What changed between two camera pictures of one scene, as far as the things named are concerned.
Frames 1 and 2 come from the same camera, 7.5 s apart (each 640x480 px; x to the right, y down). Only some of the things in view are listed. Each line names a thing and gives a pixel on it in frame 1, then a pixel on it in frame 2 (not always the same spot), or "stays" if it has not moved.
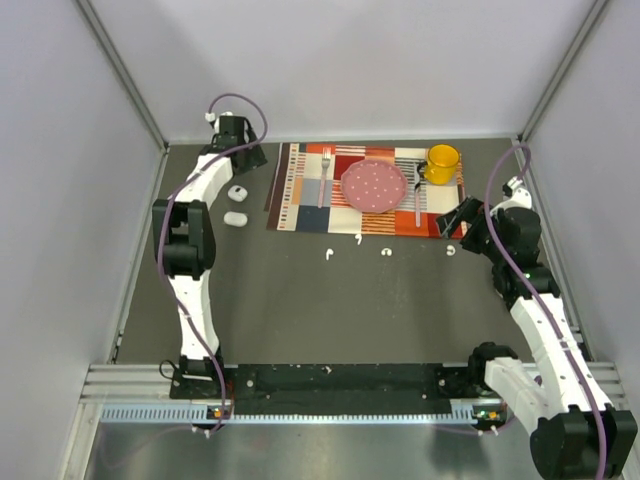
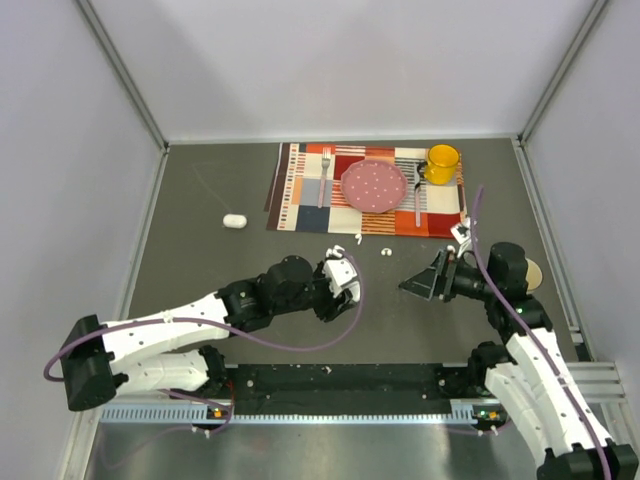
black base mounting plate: [405, 388] stays
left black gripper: [253, 159] -> [332, 306]
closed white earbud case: [238, 219] stays
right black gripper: [470, 209] -> [423, 283]
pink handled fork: [325, 160] stays
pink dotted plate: [374, 186] stays
